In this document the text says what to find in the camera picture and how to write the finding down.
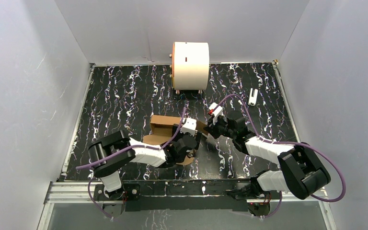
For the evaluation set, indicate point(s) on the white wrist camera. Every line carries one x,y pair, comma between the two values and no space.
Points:
189,126
214,110

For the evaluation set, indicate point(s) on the brown cardboard box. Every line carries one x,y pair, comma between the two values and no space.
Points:
164,127

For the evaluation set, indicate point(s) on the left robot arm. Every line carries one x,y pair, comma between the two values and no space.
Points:
114,151

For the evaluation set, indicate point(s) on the aluminium frame rail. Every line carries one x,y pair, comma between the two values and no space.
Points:
70,206

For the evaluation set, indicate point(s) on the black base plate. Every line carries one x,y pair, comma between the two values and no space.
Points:
226,194

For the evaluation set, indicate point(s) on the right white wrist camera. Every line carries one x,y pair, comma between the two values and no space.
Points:
214,110

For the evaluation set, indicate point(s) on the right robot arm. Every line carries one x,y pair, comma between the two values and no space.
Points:
301,172

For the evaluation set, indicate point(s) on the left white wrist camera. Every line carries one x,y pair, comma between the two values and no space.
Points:
189,126

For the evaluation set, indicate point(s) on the white cylindrical drum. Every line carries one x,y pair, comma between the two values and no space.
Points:
190,66

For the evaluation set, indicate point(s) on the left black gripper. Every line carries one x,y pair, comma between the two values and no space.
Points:
177,131

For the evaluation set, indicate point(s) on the small white plastic clip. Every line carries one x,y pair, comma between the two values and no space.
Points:
253,97

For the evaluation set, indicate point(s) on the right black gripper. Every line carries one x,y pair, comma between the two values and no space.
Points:
212,128

